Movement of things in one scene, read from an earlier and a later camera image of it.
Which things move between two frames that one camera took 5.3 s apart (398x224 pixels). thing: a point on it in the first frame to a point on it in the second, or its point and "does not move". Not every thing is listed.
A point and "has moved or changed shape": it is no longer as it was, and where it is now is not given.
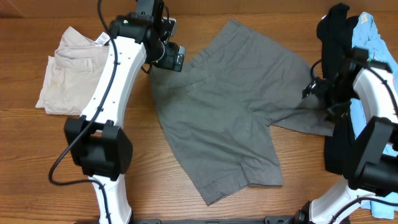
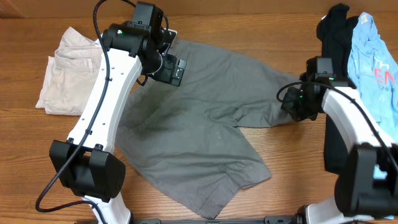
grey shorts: (218, 104) has moved or changed shape
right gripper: (318, 90) to (288, 106)
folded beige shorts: (71, 76) does not move
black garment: (336, 30) does not move
